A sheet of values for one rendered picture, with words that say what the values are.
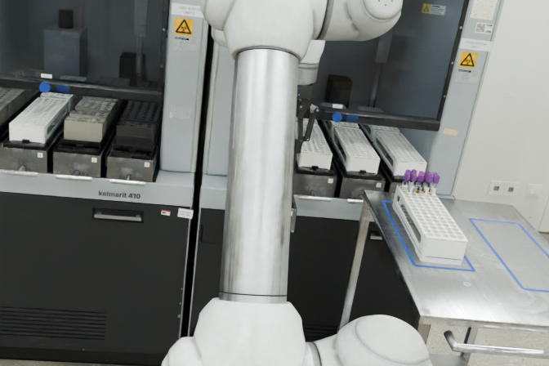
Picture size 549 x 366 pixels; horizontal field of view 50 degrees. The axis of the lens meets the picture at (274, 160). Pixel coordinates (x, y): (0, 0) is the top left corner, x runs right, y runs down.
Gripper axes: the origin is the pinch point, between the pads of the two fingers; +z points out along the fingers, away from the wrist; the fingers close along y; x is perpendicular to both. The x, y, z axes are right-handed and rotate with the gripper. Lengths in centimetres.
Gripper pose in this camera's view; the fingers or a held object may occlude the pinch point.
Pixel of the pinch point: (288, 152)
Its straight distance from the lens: 164.8
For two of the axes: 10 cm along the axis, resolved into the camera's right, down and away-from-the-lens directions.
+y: -9.9, -0.9, -1.2
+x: 0.8, 3.7, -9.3
